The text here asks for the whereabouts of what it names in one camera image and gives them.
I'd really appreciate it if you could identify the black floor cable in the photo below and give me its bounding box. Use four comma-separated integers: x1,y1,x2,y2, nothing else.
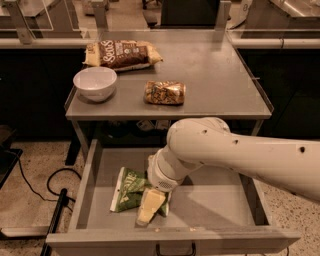
3,149,83,212

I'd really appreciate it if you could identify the brown Sensible chip bag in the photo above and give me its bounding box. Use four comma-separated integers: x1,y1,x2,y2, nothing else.
84,40,163,72

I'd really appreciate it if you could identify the open grey drawer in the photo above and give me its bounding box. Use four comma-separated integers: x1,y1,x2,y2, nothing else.
47,141,300,256

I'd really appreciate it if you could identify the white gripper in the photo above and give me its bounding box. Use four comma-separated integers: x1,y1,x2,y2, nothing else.
136,146,202,226

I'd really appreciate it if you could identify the white bowl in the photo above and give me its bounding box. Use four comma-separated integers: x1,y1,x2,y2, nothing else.
73,67,117,102

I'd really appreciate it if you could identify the black floor bar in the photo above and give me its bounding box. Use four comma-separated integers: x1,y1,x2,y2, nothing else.
40,188,68,256

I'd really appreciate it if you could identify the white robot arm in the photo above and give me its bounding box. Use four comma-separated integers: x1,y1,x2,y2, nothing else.
147,117,320,202

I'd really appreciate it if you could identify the green jalapeno chip bag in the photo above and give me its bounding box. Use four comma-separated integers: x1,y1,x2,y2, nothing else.
110,167,154,212

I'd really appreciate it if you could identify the white horizontal rail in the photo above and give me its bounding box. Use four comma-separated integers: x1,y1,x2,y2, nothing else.
0,38,95,49

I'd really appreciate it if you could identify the black drawer handle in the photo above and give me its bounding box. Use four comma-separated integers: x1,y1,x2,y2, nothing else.
155,242,197,256

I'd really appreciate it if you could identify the gold snack packet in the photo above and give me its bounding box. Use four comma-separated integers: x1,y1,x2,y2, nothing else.
144,81,186,105

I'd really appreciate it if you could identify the grey metal counter table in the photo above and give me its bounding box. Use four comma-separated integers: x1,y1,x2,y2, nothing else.
66,30,272,154

